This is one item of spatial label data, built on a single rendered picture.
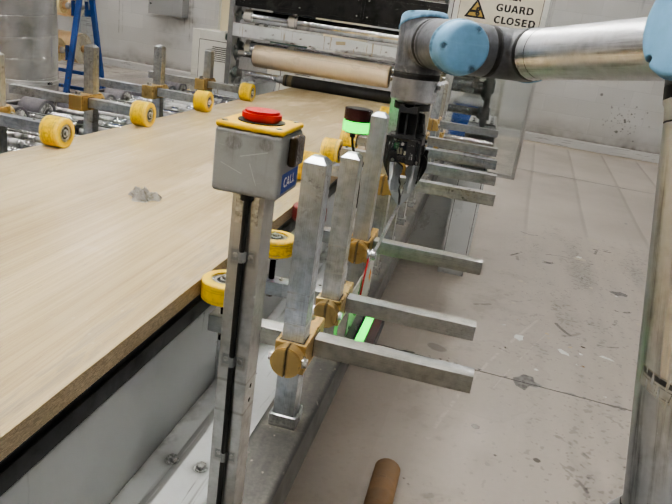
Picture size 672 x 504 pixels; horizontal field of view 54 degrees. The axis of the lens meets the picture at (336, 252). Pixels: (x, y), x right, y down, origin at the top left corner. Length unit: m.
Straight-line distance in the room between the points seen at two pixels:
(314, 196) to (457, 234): 2.94
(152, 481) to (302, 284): 0.39
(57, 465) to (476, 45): 0.89
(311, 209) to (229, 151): 0.30
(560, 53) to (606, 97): 9.00
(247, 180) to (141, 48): 11.28
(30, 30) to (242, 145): 4.50
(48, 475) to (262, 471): 0.29
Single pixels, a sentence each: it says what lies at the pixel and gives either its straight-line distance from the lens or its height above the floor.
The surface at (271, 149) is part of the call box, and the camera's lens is 0.64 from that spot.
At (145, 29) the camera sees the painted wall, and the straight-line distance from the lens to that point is 11.86.
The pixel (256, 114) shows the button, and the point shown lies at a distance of 0.66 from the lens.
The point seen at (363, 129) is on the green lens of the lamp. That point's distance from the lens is 1.41.
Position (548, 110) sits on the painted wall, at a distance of 10.09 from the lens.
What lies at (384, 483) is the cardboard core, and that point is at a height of 0.08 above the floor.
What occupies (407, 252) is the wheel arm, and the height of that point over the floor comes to 0.85.
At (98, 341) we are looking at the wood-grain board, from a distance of 0.90.
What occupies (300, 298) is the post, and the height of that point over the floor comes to 0.93.
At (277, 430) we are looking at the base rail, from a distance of 1.09.
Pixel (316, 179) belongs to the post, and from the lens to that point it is 0.92.
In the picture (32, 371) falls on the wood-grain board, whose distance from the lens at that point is 0.84.
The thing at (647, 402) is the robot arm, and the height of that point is 1.01.
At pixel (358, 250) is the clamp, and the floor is 0.85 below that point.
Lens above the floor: 1.33
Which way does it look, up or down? 20 degrees down
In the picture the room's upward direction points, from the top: 8 degrees clockwise
